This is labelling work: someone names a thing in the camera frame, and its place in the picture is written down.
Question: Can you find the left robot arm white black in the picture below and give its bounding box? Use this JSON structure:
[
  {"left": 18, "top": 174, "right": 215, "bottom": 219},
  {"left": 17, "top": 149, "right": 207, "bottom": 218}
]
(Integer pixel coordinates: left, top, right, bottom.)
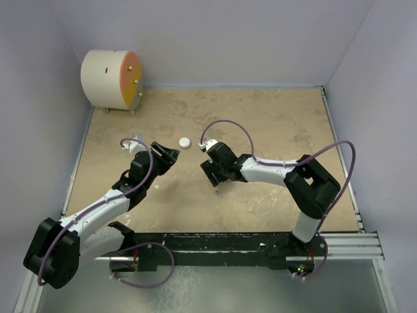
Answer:
[{"left": 23, "top": 140, "right": 180, "bottom": 289}]

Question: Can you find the white cylinder orange face fixture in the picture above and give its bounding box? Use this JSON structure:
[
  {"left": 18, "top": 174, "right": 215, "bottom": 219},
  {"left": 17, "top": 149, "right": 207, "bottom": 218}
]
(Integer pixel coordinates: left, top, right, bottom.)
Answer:
[{"left": 80, "top": 50, "right": 144, "bottom": 115}]

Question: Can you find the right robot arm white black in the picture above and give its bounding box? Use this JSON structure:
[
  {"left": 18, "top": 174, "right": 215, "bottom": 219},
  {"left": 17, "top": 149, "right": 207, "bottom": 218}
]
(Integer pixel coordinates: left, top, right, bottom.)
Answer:
[{"left": 199, "top": 140, "right": 341, "bottom": 255}]

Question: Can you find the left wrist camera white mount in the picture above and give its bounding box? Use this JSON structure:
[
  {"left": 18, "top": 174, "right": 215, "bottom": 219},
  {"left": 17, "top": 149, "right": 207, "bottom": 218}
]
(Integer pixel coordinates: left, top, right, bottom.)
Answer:
[{"left": 121, "top": 134, "right": 146, "bottom": 156}]

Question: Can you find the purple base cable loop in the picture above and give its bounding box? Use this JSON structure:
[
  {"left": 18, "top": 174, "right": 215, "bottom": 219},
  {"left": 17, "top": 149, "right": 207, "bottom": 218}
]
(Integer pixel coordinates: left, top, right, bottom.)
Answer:
[{"left": 109, "top": 240, "right": 177, "bottom": 288}]

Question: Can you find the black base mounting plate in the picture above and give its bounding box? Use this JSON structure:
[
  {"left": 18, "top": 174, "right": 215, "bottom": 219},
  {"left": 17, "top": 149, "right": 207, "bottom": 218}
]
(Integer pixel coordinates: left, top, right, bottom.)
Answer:
[{"left": 96, "top": 231, "right": 328, "bottom": 273}]

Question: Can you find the white charging case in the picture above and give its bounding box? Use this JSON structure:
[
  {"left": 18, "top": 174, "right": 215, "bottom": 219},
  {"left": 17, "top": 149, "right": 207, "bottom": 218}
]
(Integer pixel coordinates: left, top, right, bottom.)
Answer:
[{"left": 179, "top": 137, "right": 191, "bottom": 149}]

